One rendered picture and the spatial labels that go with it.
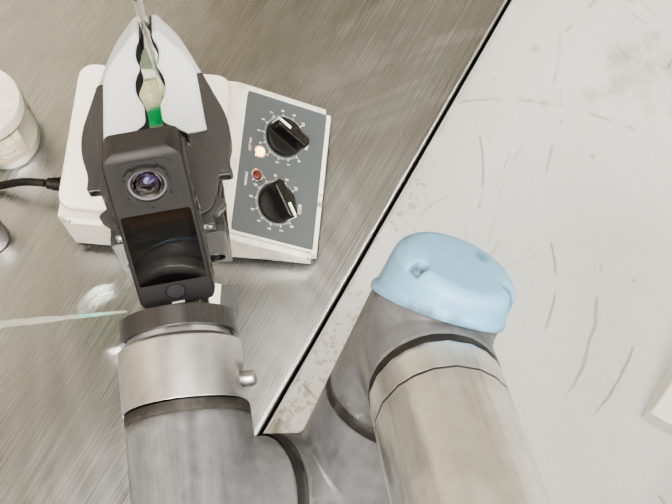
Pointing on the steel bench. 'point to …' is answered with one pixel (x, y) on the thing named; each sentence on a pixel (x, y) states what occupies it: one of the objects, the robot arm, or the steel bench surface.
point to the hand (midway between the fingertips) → (145, 29)
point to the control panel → (253, 130)
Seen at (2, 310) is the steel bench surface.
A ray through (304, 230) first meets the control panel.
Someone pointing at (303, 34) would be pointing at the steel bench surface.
